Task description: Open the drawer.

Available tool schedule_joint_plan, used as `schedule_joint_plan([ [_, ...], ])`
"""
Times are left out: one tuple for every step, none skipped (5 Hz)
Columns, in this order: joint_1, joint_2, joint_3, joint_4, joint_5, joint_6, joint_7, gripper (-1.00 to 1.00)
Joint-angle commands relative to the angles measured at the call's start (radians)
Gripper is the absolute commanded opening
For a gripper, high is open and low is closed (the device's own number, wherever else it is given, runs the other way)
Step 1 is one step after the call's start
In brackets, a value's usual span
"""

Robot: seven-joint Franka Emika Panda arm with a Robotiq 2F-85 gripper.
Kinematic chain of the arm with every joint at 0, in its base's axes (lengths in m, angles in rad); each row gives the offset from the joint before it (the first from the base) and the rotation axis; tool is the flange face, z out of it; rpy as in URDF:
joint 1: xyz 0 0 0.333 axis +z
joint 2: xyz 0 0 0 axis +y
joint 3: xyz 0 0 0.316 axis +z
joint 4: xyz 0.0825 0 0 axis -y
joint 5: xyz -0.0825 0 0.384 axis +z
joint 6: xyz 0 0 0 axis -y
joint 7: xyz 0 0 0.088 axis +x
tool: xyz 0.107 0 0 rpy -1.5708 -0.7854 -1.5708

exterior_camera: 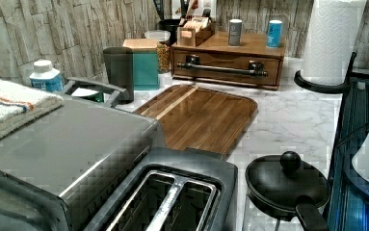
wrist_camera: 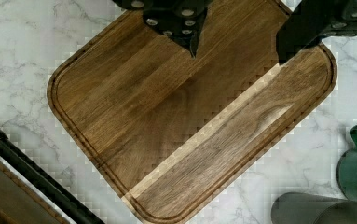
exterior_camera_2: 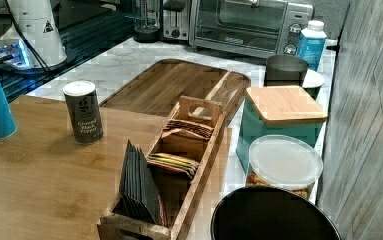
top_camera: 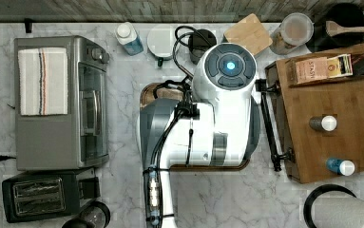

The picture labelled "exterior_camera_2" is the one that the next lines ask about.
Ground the silver toaster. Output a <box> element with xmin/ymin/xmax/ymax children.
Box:
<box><xmin>162</xmin><ymin>0</ymin><xmax>190</xmax><ymax>41</ymax></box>

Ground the colourful tea packets stack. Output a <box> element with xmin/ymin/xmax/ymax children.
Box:
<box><xmin>147</xmin><ymin>153</ymin><xmax>199</xmax><ymax>179</ymax></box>

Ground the clear container with white lid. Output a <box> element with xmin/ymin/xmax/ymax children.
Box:
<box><xmin>246</xmin><ymin>135</ymin><xmax>323</xmax><ymax>199</ymax></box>

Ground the brown tea packets stack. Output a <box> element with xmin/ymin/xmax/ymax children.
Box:
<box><xmin>163</xmin><ymin>119</ymin><xmax>214</xmax><ymax>140</ymax></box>

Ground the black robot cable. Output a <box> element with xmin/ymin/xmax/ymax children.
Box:
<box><xmin>4</xmin><ymin>0</ymin><xmax>55</xmax><ymax>76</ymax></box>

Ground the dark wooden tray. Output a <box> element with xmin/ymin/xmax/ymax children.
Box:
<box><xmin>100</xmin><ymin>59</ymin><xmax>250</xmax><ymax>129</ymax></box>

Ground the teal box with bamboo lid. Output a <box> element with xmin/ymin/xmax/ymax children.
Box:
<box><xmin>236</xmin><ymin>86</ymin><xmax>328</xmax><ymax>171</ymax></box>

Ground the black tea packets stack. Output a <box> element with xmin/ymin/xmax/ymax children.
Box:
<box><xmin>119</xmin><ymin>141</ymin><xmax>161</xmax><ymax>224</ymax></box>

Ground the dark grey metal cup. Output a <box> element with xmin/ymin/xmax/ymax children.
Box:
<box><xmin>264</xmin><ymin>55</ymin><xmax>308</xmax><ymax>86</ymax></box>

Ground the silver toaster oven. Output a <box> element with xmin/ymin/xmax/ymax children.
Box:
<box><xmin>189</xmin><ymin>0</ymin><xmax>314</xmax><ymax>58</ymax></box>

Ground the black round bin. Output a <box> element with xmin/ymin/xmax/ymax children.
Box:
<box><xmin>210</xmin><ymin>186</ymin><xmax>341</xmax><ymax>240</ymax></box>

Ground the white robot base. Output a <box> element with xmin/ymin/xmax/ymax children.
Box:
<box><xmin>0</xmin><ymin>0</ymin><xmax>67</xmax><ymax>70</ymax></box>

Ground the wooden tea organizer box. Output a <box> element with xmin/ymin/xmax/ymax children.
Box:
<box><xmin>96</xmin><ymin>95</ymin><xmax>227</xmax><ymax>240</ymax></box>

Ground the blue bottle with white cap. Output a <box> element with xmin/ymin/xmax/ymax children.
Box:
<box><xmin>297</xmin><ymin>20</ymin><xmax>327</xmax><ymax>71</ymax></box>

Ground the glass blender jar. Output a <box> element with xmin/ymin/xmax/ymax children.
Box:
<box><xmin>132</xmin><ymin>0</ymin><xmax>160</xmax><ymax>43</ymax></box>

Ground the ground black pepper shaker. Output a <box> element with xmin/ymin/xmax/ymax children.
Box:
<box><xmin>63</xmin><ymin>81</ymin><xmax>104</xmax><ymax>144</ymax></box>

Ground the green cup with white lid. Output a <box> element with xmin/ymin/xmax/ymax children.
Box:
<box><xmin>302</xmin><ymin>69</ymin><xmax>324</xmax><ymax>99</ymax></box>

